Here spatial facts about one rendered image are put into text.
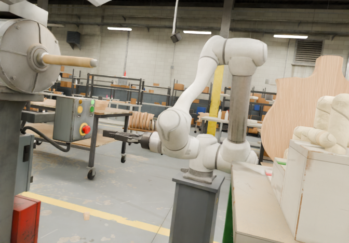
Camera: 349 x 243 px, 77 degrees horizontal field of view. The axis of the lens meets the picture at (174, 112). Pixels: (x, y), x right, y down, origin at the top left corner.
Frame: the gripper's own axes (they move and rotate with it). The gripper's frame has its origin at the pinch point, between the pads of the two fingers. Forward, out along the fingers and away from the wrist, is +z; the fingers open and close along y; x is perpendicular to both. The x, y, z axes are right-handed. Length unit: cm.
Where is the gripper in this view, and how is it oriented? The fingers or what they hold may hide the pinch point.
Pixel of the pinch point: (110, 134)
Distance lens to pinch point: 105.7
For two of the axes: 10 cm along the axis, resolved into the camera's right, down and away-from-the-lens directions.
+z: -9.6, -1.3, 2.4
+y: 2.5, -0.3, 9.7
